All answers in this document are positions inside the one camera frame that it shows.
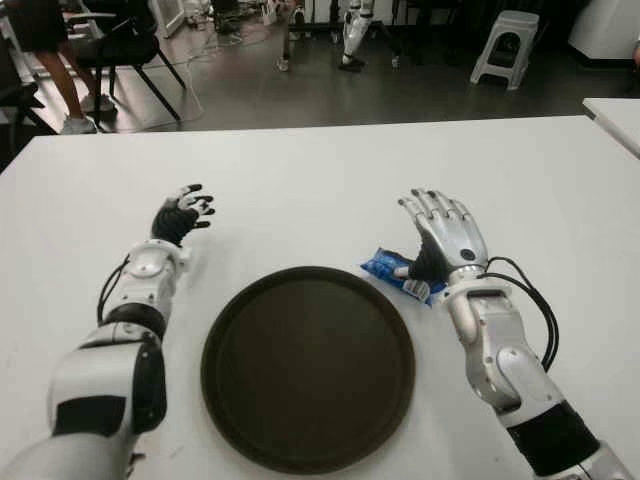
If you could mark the black wheeled gantry frame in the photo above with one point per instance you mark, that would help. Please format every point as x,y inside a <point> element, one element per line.
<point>286,45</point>

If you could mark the blue Oreo packet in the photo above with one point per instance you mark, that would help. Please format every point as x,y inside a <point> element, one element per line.
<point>382,262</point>

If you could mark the black furniture frame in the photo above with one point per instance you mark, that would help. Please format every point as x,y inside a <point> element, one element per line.
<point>20,95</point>

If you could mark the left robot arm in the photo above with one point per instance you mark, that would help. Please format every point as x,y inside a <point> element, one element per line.
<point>145,280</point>

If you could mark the black equipment stand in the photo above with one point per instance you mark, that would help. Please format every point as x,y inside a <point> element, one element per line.
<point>225,15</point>

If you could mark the person in dark shorts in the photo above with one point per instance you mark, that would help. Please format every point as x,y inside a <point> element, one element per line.
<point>70,85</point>

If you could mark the white cabinet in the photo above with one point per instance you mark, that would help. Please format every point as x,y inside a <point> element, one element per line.
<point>605,30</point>

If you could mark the white plastic stool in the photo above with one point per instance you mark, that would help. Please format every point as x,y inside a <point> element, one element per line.
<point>515,19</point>

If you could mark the white side table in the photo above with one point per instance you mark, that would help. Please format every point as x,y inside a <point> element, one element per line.
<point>620,117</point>

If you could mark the white framed panel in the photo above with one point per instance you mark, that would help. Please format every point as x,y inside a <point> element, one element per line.
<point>172,20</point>

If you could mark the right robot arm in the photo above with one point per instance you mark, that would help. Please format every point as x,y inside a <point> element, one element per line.
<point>505,360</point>

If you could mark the round dark brown tray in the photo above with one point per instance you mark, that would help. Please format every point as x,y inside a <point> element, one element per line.
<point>307,370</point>

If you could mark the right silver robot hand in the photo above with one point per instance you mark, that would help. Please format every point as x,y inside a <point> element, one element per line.
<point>455,235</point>

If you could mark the black padded chair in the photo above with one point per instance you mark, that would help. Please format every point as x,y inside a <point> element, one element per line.
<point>125,50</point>

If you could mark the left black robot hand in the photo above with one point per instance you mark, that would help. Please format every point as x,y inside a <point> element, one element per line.
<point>172,222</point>

